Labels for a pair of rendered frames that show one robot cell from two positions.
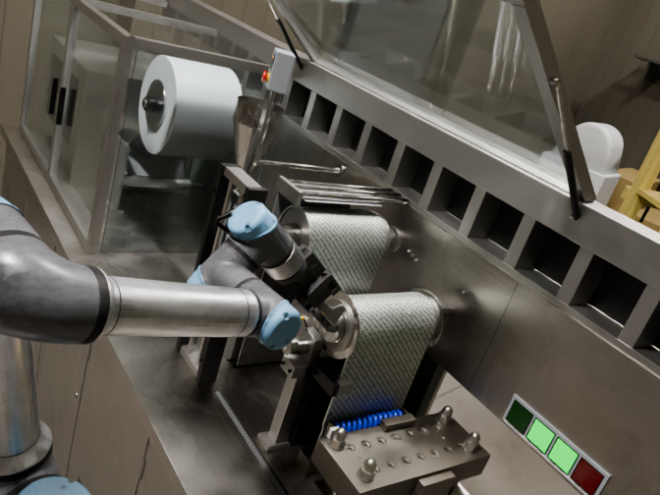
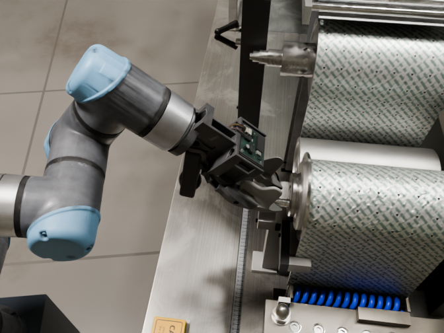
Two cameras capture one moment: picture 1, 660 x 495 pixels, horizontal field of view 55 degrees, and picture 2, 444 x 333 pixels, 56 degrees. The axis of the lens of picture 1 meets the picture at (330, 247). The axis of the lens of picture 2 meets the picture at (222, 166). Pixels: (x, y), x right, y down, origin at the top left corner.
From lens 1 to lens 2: 0.90 m
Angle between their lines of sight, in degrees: 47
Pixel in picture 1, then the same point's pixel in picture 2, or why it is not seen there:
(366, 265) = (416, 111)
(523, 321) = not seen: outside the picture
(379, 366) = (358, 258)
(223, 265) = (61, 127)
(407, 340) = (404, 243)
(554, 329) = not seen: outside the picture
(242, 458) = (222, 270)
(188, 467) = (170, 262)
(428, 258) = not seen: outside the picture
